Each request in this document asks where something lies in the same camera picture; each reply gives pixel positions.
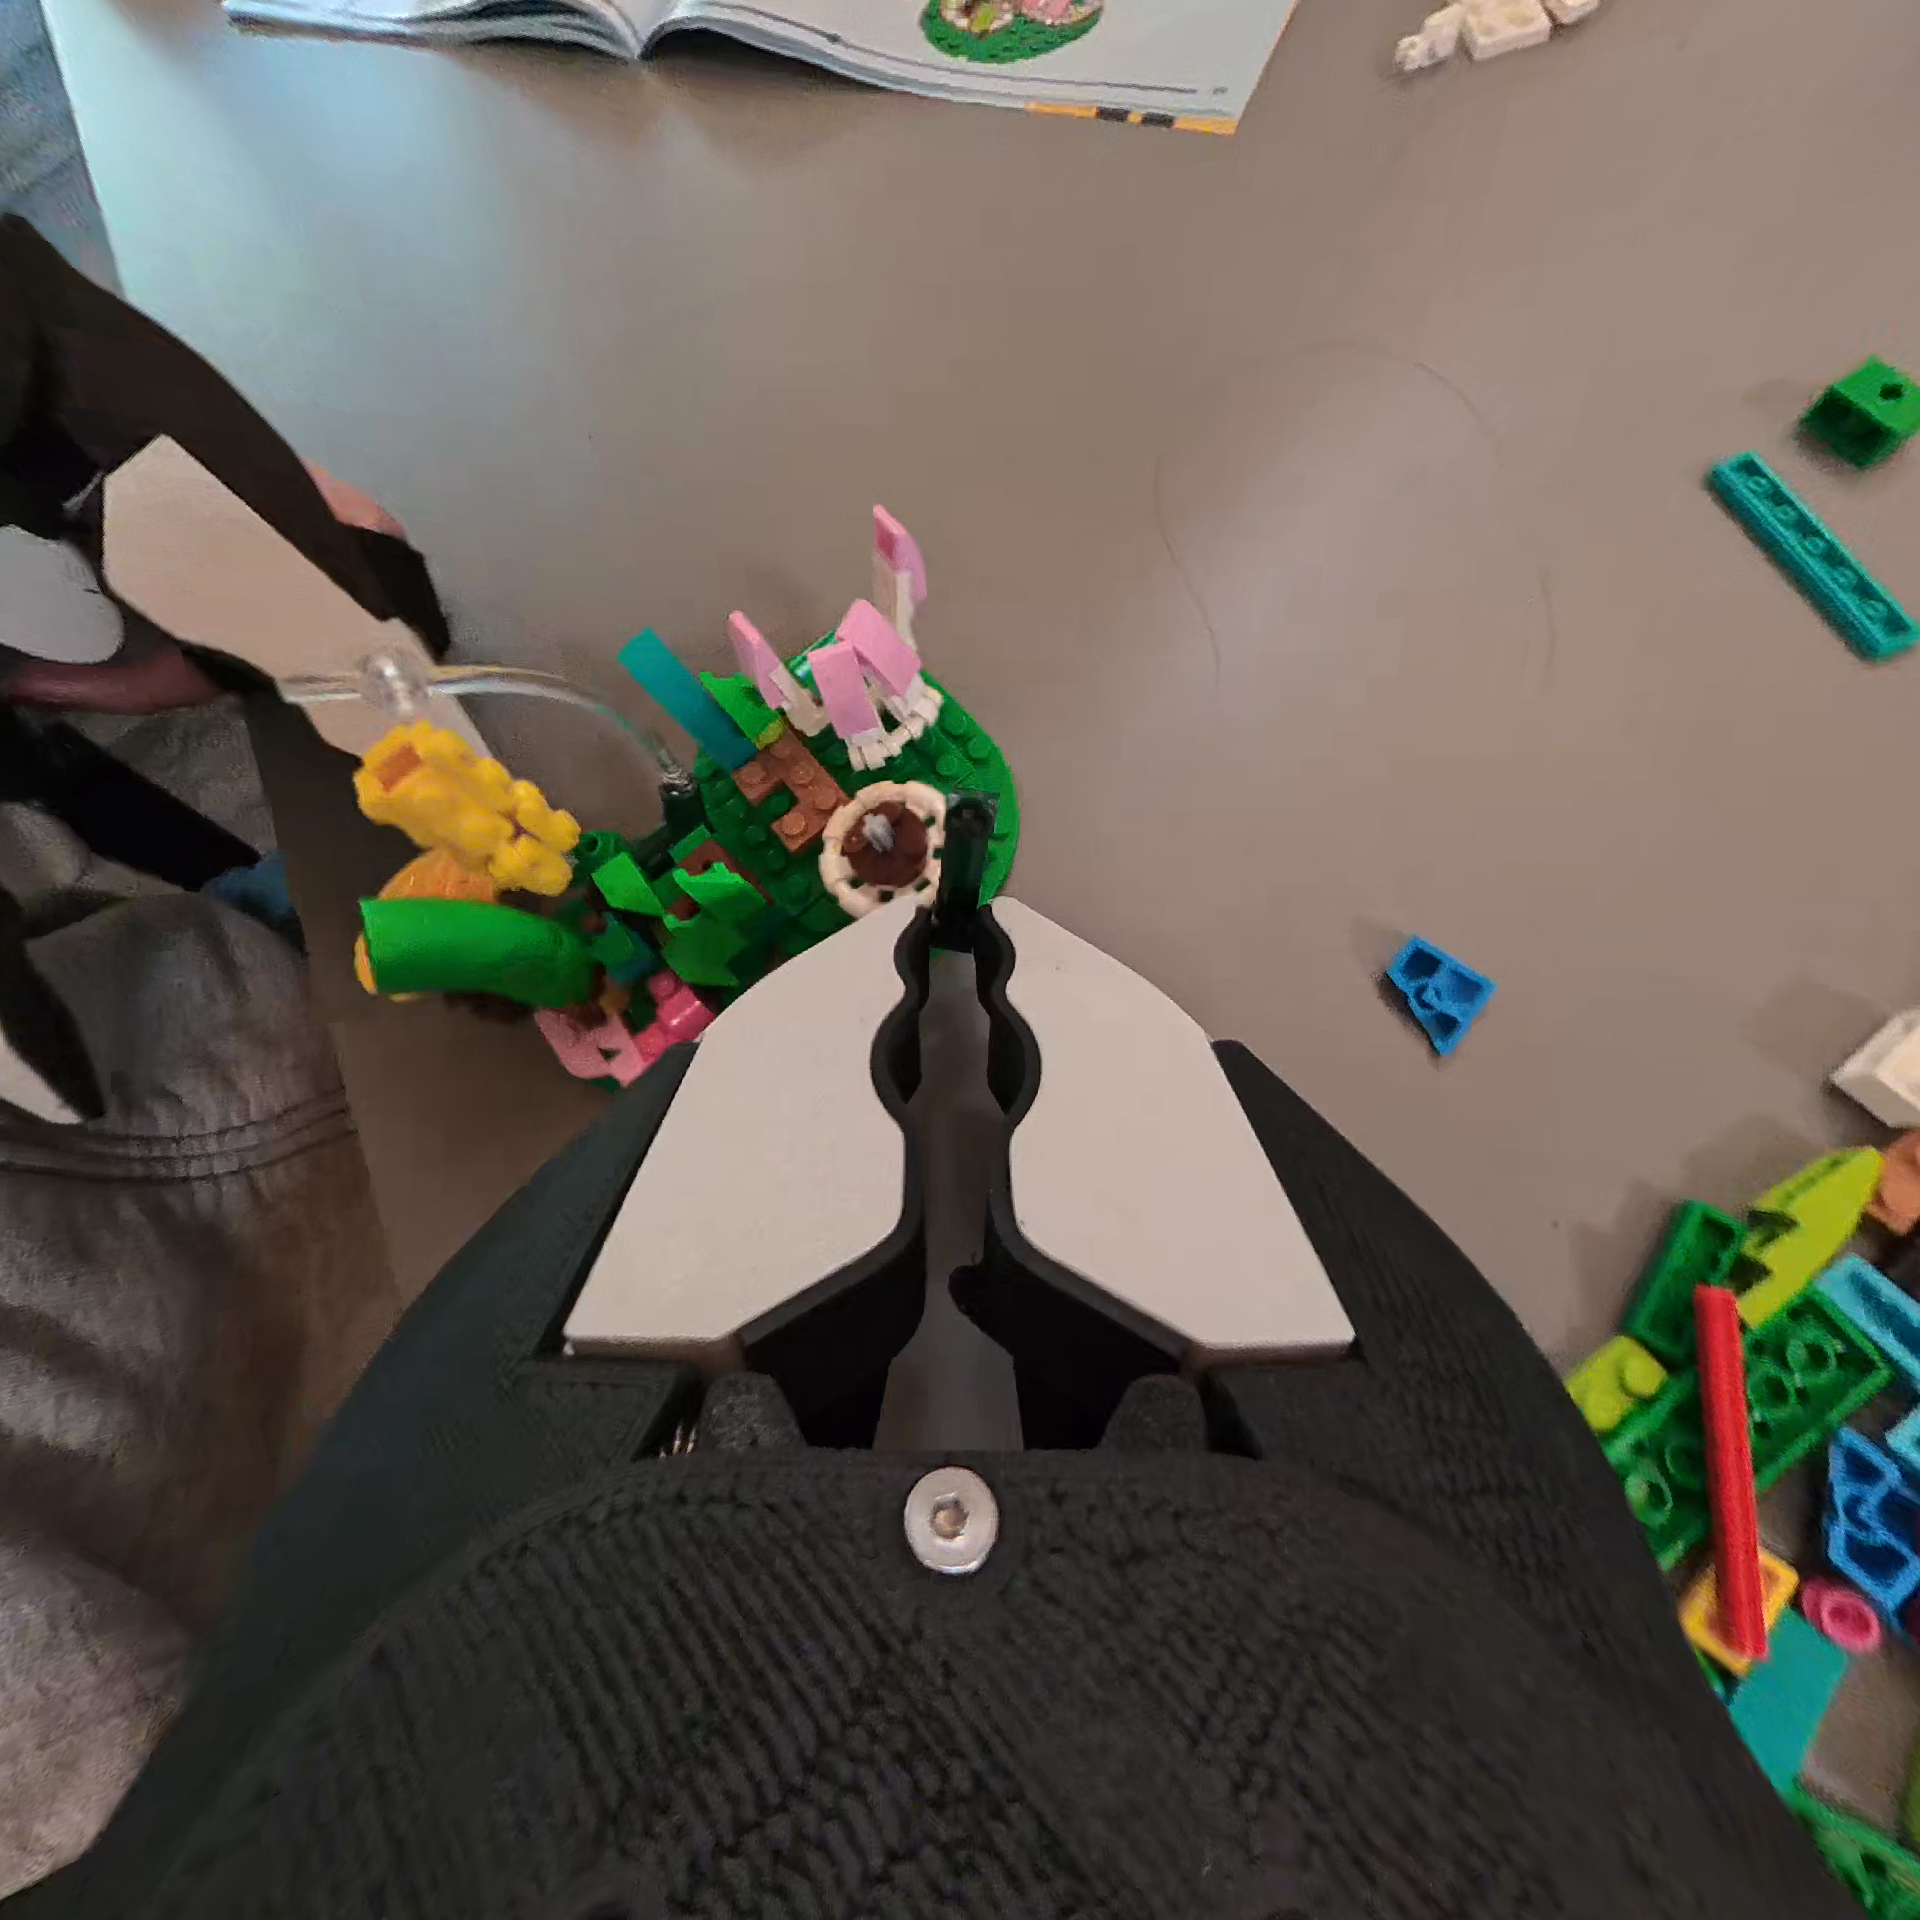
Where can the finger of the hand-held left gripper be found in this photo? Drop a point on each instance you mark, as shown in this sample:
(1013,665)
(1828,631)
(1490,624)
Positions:
(240,570)

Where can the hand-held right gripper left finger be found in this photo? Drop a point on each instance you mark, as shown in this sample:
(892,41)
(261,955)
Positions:
(749,1185)

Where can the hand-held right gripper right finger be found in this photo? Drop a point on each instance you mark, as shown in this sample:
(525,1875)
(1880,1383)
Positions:
(1155,1200)

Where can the dark green lego stem piece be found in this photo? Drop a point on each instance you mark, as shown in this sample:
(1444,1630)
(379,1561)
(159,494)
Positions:
(965,862)

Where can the green lego flower garden model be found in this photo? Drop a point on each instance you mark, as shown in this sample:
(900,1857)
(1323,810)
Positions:
(900,751)

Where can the blue lego slope brick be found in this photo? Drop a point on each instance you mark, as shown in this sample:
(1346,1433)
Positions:
(1436,991)

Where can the red lego rod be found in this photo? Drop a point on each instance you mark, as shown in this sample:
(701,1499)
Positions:
(1729,1470)

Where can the pile of colourful lego bricks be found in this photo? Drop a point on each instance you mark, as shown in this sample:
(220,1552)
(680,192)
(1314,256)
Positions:
(1815,1395)

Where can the large white lego brick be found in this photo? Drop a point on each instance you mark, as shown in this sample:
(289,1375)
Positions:
(1887,1067)

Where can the open lego instruction booklet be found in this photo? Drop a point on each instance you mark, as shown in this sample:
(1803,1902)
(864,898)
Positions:
(900,38)

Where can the long teal lego plate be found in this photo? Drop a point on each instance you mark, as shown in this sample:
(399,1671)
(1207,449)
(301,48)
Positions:
(1809,551)

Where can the green lego cube brick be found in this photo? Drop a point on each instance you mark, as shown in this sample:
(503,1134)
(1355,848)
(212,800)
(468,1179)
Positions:
(1861,413)

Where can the small white lego brick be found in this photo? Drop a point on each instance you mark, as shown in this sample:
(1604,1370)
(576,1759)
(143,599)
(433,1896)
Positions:
(1506,27)
(1428,41)

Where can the person's left hand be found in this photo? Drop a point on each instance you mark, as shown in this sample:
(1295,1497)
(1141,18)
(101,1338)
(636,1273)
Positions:
(359,507)

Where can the person's grey sweatshirt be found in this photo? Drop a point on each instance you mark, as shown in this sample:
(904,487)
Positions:
(136,1275)

